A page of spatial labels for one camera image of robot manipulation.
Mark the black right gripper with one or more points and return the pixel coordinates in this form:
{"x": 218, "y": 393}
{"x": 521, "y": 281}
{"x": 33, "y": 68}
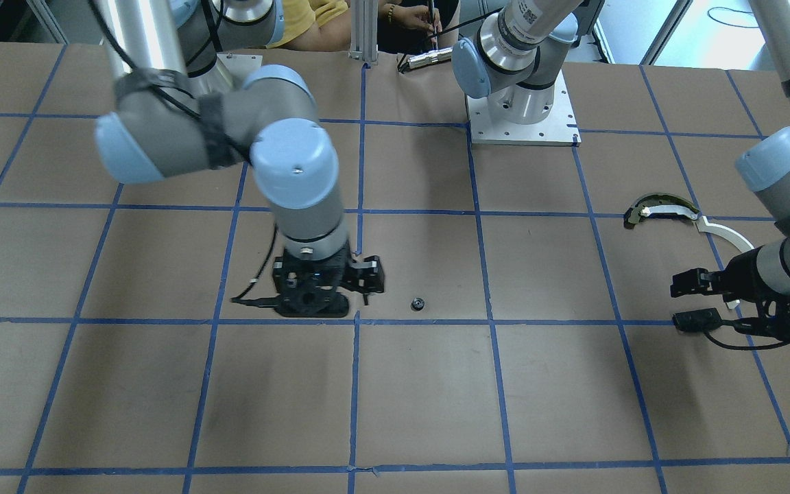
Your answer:
{"x": 368, "y": 273}

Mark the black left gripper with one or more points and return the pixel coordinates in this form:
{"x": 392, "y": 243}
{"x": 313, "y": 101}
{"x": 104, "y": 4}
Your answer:
{"x": 746, "y": 274}

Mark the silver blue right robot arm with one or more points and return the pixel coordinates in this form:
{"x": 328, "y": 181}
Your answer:
{"x": 166, "y": 124}

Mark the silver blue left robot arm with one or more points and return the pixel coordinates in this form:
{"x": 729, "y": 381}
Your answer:
{"x": 521, "y": 49}

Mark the black rectangular plastic part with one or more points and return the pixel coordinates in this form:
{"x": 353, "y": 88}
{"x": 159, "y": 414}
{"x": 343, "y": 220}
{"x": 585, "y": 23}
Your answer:
{"x": 697, "y": 320}

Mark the white curved plastic part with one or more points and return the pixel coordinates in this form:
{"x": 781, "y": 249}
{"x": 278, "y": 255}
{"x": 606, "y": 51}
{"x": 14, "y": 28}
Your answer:
{"x": 703, "y": 225}

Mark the curved brake shoe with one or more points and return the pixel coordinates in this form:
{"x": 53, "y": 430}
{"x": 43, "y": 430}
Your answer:
{"x": 660, "y": 206}

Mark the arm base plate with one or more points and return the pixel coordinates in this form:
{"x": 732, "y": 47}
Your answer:
{"x": 240, "y": 66}
{"x": 519, "y": 116}

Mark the aluminium frame post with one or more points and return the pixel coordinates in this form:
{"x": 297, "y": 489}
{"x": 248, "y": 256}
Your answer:
{"x": 363, "y": 32}

